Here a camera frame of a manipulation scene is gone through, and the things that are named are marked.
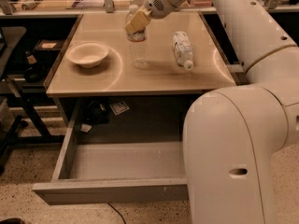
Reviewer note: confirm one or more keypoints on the grey cabinet with counter top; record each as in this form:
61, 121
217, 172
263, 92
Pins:
149, 67

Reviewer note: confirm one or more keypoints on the grey open drawer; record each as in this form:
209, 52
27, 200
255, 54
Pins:
135, 157

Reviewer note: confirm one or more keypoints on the white paper card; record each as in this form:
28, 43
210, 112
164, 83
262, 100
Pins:
119, 107

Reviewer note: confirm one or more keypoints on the pink stacked trays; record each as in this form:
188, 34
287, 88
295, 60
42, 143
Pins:
200, 3

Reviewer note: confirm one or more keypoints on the black side table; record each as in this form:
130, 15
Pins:
11, 36

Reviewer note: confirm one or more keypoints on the white labelled bottle lying down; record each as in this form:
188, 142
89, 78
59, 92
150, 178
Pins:
183, 50

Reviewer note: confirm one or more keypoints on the clear plastic water bottle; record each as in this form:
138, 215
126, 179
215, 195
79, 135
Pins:
138, 46

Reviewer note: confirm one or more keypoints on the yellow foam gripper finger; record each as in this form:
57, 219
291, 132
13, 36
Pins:
138, 21

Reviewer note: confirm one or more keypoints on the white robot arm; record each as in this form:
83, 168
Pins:
230, 134

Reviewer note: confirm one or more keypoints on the white paper bowl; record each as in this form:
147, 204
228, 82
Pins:
87, 54

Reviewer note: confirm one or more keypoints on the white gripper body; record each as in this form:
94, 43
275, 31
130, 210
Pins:
154, 3

